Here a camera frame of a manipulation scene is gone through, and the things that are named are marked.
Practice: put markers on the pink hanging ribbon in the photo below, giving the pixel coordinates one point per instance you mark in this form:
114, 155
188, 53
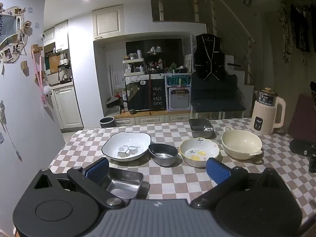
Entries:
39, 66

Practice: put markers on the deep square steel container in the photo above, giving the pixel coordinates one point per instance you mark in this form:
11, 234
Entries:
197, 124

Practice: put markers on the black wall panel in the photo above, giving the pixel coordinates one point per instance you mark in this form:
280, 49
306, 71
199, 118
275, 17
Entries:
170, 47

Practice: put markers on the white kitchen base cabinets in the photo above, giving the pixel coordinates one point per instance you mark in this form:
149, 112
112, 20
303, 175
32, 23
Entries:
68, 106

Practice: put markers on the cream upper cabinet door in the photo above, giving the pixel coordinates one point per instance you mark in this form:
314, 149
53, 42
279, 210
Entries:
108, 21

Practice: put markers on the cream electric kettle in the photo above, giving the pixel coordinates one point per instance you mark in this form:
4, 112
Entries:
265, 113

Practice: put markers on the dark round trash bin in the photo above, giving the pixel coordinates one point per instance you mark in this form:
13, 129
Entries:
107, 123

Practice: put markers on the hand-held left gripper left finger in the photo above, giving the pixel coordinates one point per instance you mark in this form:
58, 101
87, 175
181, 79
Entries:
98, 170

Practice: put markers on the white crate with teal label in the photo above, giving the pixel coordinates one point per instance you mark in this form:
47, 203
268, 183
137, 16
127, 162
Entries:
179, 98

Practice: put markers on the dark leaf-print cloth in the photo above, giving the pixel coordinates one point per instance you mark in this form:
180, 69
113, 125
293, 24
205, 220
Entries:
134, 96

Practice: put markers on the dark red board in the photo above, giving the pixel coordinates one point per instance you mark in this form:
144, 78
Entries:
303, 116

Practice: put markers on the white storage rack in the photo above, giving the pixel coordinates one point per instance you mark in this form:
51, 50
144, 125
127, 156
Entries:
133, 60

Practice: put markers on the round steel bowl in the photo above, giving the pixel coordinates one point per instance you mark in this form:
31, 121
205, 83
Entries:
163, 159

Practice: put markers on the black lettered sign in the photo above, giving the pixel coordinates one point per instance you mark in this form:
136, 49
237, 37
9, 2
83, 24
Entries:
158, 96

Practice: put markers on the lemon-print scalloped ceramic bowl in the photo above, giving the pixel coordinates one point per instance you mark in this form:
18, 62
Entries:
195, 150

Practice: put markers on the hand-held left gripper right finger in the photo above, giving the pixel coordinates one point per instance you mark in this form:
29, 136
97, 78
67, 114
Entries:
217, 170

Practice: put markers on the black vest with white trim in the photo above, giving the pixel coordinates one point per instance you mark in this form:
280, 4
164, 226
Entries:
209, 56

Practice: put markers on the shallow rectangular steel tray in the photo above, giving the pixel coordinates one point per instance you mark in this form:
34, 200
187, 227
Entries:
123, 185

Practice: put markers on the white leaf-print plate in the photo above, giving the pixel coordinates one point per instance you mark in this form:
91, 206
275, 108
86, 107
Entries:
128, 143

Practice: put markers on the low wooden-top drawer unit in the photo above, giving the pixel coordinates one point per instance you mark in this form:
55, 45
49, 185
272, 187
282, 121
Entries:
148, 118

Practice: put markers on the checkered tablecloth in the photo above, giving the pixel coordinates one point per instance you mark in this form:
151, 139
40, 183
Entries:
172, 180

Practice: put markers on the wall photo collage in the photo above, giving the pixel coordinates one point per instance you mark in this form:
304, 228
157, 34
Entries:
12, 39

